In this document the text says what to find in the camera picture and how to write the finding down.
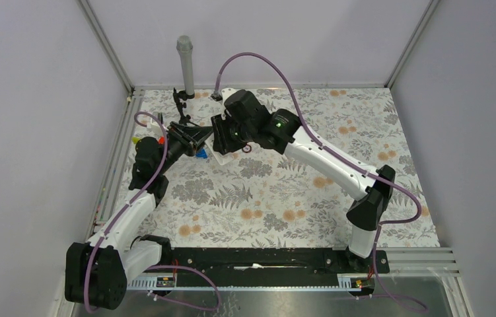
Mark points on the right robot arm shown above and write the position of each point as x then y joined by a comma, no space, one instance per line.
371,188

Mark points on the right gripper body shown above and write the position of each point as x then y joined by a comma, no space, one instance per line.
231,137

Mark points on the blue plastic clip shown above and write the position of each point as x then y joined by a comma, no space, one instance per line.
201,154

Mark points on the white AC remote control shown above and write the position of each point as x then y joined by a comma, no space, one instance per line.
221,159

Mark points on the floral table mat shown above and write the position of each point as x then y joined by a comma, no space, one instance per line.
262,199

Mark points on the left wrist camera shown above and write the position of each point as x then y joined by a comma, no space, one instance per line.
155,123

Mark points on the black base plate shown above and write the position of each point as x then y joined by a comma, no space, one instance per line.
267,267

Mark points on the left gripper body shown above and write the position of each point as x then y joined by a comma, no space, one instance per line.
178,143

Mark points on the poker chip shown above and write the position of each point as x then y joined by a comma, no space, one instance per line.
247,149

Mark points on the grey microphone on stand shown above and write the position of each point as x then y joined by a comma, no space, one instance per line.
184,48

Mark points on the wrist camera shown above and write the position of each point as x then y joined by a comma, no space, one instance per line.
223,94
155,123

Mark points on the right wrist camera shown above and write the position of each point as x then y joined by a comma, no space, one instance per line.
223,94

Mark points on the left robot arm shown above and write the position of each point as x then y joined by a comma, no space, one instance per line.
98,271

